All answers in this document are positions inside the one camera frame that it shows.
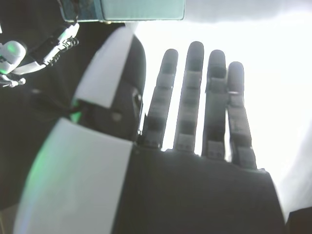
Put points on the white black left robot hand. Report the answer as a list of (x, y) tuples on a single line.
[(195, 195)]

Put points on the teal blossom print box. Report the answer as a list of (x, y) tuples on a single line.
[(141, 9)]

